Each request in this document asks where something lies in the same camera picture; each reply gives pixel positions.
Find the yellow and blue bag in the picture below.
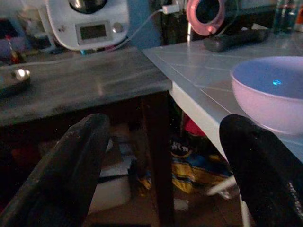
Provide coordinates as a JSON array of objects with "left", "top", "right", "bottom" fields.
[{"left": 139, "top": 153, "right": 234, "bottom": 194}]

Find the white table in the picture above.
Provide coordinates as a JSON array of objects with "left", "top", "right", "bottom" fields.
[{"left": 142, "top": 30, "right": 303, "bottom": 227}]

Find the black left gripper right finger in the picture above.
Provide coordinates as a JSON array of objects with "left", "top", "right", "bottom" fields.
[{"left": 219, "top": 114, "right": 303, "bottom": 227}]

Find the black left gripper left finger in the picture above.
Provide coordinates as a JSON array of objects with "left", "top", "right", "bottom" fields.
[{"left": 0, "top": 113, "right": 111, "bottom": 227}]

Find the white plug adapter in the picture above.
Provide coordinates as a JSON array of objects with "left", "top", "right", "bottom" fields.
[{"left": 162, "top": 4, "right": 180, "bottom": 14}]

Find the grey wooden table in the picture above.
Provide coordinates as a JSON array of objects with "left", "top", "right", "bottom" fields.
[{"left": 0, "top": 48, "right": 172, "bottom": 127}]

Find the red cloth item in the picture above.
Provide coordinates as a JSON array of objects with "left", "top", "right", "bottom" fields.
[{"left": 184, "top": 115, "right": 206, "bottom": 138}]

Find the silver round-tipped utensil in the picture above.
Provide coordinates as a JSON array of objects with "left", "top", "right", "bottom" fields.
[{"left": 0, "top": 68, "right": 31, "bottom": 97}]

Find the white kitchen machine with display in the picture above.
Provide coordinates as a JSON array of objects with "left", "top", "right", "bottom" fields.
[{"left": 45, "top": 0, "right": 130, "bottom": 51}]

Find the clear glass bottle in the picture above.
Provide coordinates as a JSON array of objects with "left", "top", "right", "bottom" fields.
[{"left": 273, "top": 0, "right": 301, "bottom": 34}]

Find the black remote control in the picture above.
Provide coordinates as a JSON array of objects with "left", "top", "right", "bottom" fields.
[{"left": 203, "top": 28, "right": 269, "bottom": 52}]

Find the white power cable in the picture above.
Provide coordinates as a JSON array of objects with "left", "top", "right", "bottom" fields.
[{"left": 104, "top": 9, "right": 165, "bottom": 52}]

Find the white bowl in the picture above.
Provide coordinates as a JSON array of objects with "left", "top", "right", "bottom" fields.
[{"left": 231, "top": 56, "right": 303, "bottom": 136}]

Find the dark wooden table leg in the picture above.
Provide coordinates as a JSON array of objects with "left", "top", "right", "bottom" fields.
[{"left": 139, "top": 91, "right": 176, "bottom": 227}]

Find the pink ring-shaped device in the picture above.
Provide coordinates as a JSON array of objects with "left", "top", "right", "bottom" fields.
[{"left": 186, "top": 0, "right": 226, "bottom": 36}]

